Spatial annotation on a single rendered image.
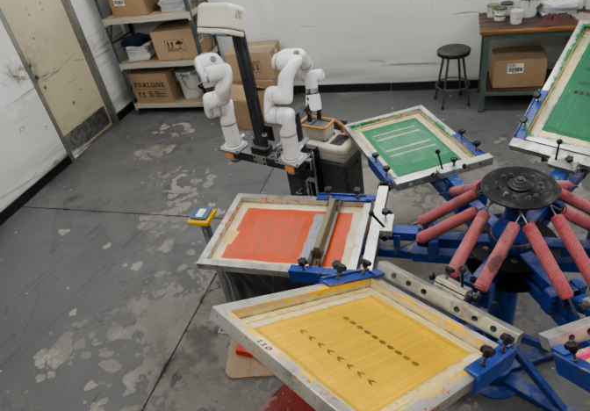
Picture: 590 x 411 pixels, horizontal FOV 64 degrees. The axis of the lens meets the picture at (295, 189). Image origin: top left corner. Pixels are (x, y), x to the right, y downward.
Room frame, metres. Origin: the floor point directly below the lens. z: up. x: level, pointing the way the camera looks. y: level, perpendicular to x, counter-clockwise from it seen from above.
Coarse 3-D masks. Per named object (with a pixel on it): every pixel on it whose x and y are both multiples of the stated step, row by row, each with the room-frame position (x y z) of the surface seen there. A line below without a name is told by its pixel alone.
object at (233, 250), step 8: (240, 232) 2.00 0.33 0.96; (248, 232) 1.98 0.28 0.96; (240, 240) 1.93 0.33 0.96; (304, 240) 1.84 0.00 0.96; (336, 240) 1.79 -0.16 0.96; (344, 240) 1.78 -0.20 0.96; (232, 248) 1.88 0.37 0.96; (240, 248) 1.87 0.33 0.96; (296, 248) 1.79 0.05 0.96; (328, 248) 1.74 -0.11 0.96; (336, 248) 1.73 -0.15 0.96; (344, 248) 1.72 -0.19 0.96; (224, 256) 1.82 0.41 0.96; (232, 256) 1.81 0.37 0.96; (240, 256) 1.80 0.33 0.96; (248, 256) 1.79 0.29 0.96; (256, 256) 1.78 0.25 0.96; (264, 256) 1.77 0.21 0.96; (272, 256) 1.76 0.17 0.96; (280, 256) 1.75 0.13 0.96; (288, 256) 1.74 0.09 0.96; (296, 256) 1.72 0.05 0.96; (328, 256) 1.68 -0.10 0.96; (336, 256) 1.67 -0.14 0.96; (328, 264) 1.63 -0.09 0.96
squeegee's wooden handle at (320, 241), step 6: (330, 198) 2.00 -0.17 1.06; (330, 204) 1.95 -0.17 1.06; (330, 210) 1.90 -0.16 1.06; (336, 210) 1.99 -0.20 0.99; (324, 216) 1.87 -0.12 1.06; (330, 216) 1.87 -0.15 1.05; (324, 222) 1.82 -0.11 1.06; (330, 222) 1.86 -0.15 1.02; (324, 228) 1.77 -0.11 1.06; (318, 234) 1.73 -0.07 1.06; (324, 234) 1.74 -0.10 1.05; (318, 240) 1.70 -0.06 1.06; (324, 240) 1.73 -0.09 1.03; (318, 246) 1.65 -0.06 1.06; (324, 246) 1.71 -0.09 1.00; (318, 252) 1.65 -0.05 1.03; (318, 258) 1.65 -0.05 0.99
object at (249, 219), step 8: (248, 208) 2.19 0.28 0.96; (256, 208) 2.18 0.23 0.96; (248, 216) 2.12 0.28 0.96; (256, 216) 2.11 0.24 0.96; (304, 216) 2.03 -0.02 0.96; (312, 216) 2.01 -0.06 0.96; (344, 216) 1.96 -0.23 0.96; (240, 224) 2.06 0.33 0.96; (248, 224) 2.05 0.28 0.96; (304, 224) 1.96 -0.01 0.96; (312, 224) 1.95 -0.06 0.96; (336, 224) 1.91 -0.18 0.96; (344, 224) 1.90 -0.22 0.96; (304, 232) 1.90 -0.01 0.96; (336, 232) 1.85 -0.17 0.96; (344, 232) 1.84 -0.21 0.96
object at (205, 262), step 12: (240, 204) 2.23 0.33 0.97; (300, 204) 2.14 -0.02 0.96; (312, 204) 2.11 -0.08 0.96; (324, 204) 2.09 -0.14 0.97; (336, 204) 2.06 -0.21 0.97; (348, 204) 2.04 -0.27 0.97; (360, 204) 2.01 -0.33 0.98; (372, 204) 2.02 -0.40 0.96; (228, 216) 2.11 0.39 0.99; (360, 228) 1.80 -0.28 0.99; (216, 240) 1.92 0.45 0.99; (360, 240) 1.72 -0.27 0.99; (204, 252) 1.84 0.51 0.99; (360, 252) 1.64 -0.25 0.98; (204, 264) 1.76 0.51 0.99; (216, 264) 1.74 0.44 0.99; (228, 264) 1.72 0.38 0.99; (240, 264) 1.70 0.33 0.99; (252, 264) 1.69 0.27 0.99; (264, 264) 1.67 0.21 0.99; (276, 276) 1.62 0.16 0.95; (288, 276) 1.60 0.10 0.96
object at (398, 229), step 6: (396, 228) 1.69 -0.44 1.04; (402, 228) 1.69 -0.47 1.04; (408, 228) 1.68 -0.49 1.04; (414, 228) 1.67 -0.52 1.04; (396, 234) 1.67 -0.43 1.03; (402, 234) 1.66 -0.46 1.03; (408, 234) 1.65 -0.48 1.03; (414, 234) 1.64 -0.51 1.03; (402, 240) 1.66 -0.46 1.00; (408, 240) 1.65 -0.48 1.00
